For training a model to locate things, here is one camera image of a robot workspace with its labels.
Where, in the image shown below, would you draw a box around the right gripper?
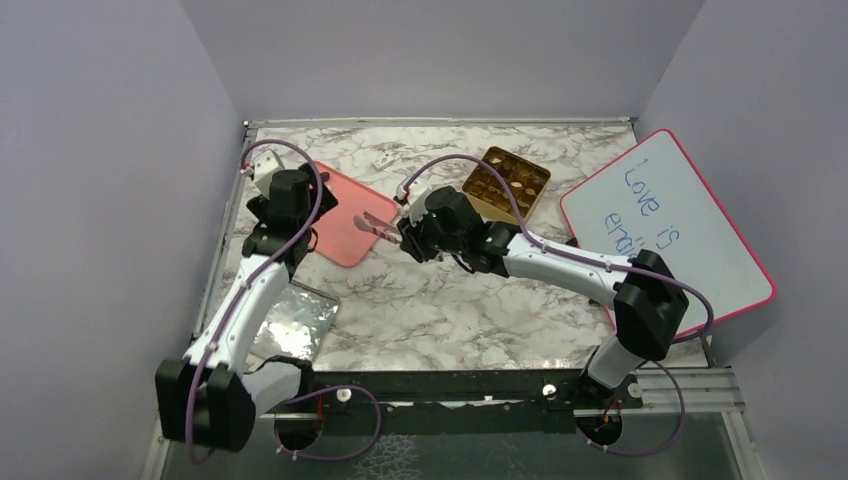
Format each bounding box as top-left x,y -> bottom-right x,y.
396,201 -> 465,264

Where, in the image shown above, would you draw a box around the pink plastic tray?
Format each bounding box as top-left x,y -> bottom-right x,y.
313,162 -> 398,268

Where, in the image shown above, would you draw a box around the pink silicone tongs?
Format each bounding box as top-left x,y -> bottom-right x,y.
353,212 -> 401,245

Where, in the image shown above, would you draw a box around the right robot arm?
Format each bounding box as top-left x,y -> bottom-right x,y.
397,181 -> 689,407

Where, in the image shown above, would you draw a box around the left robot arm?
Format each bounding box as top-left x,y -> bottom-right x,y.
155,163 -> 338,452

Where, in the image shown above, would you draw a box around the gold chocolate tin box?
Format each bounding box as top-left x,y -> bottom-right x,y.
461,146 -> 551,225

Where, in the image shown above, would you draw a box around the small white card box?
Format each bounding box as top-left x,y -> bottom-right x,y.
372,153 -> 402,172

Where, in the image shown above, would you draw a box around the pink framed whiteboard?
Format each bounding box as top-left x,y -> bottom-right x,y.
560,129 -> 777,322

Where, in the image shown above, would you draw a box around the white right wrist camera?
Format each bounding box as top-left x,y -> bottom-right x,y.
402,186 -> 433,225

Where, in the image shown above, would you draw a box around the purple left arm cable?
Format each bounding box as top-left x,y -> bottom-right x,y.
184,139 -> 325,465

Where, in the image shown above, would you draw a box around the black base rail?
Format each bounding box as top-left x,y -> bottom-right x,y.
269,369 -> 643,437

